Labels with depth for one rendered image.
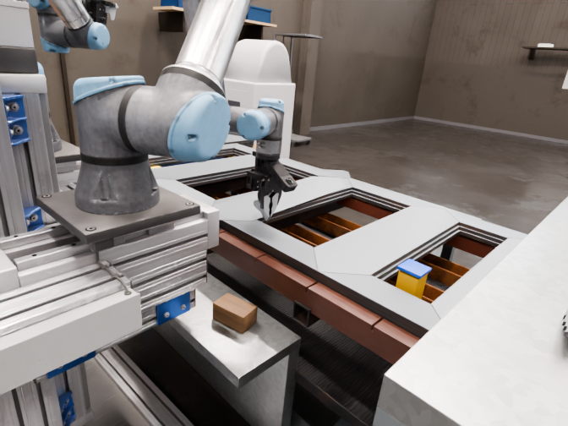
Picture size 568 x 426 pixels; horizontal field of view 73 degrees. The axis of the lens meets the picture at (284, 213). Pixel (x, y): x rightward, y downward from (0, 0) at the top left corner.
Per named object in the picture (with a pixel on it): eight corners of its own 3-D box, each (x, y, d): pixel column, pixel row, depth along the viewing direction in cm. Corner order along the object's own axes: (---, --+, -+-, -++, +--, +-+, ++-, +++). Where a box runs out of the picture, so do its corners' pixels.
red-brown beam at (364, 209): (235, 159, 224) (236, 149, 222) (537, 266, 126) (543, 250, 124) (223, 161, 218) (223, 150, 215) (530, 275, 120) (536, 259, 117)
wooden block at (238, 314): (211, 319, 100) (212, 302, 98) (226, 308, 104) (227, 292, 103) (243, 334, 95) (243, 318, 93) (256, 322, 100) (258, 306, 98)
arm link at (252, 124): (222, 138, 99) (239, 132, 109) (263, 144, 96) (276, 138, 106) (222, 106, 96) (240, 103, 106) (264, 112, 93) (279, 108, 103)
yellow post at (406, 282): (394, 328, 102) (408, 264, 95) (412, 337, 99) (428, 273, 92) (385, 335, 99) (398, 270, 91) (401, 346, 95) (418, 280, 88)
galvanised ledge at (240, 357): (93, 198, 178) (92, 192, 177) (299, 346, 97) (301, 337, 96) (45, 206, 165) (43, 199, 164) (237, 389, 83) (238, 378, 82)
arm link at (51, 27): (65, 53, 117) (61, 13, 113) (35, 51, 119) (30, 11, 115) (84, 54, 124) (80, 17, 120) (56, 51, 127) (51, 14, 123)
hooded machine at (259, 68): (248, 174, 462) (255, 37, 406) (213, 162, 500) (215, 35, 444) (289, 165, 518) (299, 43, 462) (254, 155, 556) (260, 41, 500)
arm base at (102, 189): (97, 221, 65) (91, 165, 61) (62, 197, 74) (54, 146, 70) (175, 203, 76) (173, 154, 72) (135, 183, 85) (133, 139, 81)
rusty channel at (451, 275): (210, 173, 220) (210, 165, 218) (535, 310, 116) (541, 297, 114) (199, 176, 215) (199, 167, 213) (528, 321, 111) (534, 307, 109)
